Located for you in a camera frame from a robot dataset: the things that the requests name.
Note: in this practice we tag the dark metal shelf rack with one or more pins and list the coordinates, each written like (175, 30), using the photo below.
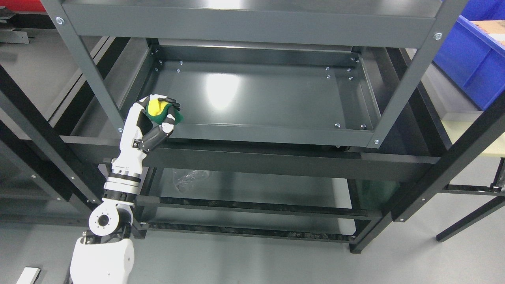
(303, 192)

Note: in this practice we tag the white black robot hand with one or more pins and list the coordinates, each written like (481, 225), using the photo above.
(140, 136)

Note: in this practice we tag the grey metal shelving unit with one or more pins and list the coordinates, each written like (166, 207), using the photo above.
(325, 72)

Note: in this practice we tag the green yellow sponge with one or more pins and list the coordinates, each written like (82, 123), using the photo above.
(158, 110)

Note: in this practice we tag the blue plastic bin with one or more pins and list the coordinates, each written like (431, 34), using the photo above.
(471, 58)

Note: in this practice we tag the clear plastic bag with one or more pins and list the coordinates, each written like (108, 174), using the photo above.
(186, 180)

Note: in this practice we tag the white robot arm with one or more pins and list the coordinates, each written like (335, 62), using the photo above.
(104, 254)

